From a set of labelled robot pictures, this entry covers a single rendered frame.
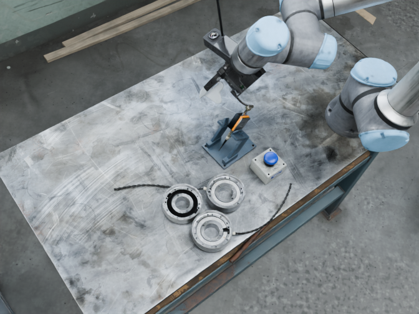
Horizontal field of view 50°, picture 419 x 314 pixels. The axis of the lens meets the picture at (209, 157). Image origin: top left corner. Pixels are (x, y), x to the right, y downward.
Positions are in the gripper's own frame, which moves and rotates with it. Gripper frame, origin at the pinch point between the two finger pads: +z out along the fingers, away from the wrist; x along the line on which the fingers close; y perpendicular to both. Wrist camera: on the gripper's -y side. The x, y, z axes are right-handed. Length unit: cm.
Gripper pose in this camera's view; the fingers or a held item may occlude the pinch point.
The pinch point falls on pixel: (217, 79)
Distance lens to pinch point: 123.7
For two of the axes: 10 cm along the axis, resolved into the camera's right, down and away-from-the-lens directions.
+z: -2.5, 1.4, 9.6
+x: 7.1, -6.5, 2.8
